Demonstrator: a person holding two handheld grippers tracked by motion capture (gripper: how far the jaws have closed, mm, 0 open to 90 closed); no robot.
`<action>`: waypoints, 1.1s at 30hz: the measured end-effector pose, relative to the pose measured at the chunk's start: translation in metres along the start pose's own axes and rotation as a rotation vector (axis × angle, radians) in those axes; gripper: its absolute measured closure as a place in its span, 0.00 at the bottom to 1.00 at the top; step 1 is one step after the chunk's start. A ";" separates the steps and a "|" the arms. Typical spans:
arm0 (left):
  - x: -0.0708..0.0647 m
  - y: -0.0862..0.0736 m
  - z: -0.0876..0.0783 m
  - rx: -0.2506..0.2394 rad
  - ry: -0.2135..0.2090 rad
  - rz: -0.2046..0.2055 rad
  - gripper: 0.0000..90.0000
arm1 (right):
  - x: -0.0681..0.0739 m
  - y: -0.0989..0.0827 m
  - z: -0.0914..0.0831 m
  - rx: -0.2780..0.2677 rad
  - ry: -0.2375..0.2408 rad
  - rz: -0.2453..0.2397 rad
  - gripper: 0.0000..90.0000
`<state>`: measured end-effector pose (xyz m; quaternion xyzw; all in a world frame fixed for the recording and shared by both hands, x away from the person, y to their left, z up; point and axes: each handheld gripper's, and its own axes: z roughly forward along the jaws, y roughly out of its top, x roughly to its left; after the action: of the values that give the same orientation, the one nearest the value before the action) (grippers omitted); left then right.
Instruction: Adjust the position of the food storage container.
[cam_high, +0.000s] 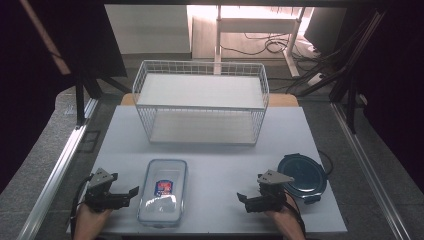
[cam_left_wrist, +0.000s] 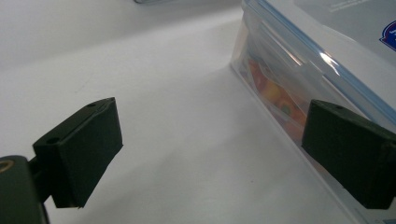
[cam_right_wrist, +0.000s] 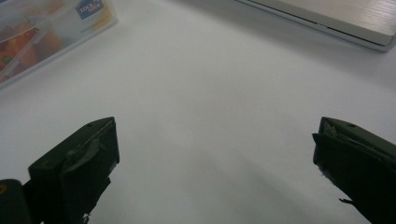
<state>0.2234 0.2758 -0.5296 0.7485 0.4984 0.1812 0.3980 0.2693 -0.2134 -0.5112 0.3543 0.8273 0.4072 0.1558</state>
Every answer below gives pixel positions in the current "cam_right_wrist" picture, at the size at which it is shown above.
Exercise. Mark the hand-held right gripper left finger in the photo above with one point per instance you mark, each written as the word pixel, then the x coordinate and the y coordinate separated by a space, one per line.
pixel 77 165

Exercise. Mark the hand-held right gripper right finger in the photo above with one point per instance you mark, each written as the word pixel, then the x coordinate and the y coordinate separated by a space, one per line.
pixel 358 161

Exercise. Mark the clear plastic container, printed label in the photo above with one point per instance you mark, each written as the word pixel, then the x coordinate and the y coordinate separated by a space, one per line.
pixel 40 37

